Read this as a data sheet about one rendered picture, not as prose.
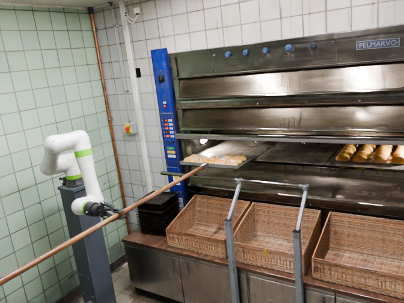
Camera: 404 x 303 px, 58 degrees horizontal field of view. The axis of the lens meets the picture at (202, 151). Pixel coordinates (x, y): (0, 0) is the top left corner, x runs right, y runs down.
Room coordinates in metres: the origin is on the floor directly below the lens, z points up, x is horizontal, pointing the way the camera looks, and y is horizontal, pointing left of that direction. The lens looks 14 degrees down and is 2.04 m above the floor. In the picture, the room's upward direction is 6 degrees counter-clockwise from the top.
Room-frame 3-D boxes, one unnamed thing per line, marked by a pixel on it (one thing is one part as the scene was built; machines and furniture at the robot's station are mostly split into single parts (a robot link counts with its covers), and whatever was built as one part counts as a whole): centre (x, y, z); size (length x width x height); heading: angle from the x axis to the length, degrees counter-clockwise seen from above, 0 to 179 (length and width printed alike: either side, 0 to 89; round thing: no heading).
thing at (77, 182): (2.76, 1.04, 1.23); 0.26 x 0.15 x 0.06; 53
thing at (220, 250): (2.79, 0.01, 0.72); 0.56 x 0.49 x 0.28; 56
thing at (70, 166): (2.72, 1.01, 1.36); 0.16 x 0.13 x 0.19; 123
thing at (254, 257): (2.47, -0.47, 0.72); 0.56 x 0.49 x 0.28; 57
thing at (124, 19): (3.46, 0.55, 1.45); 0.05 x 0.02 x 2.30; 56
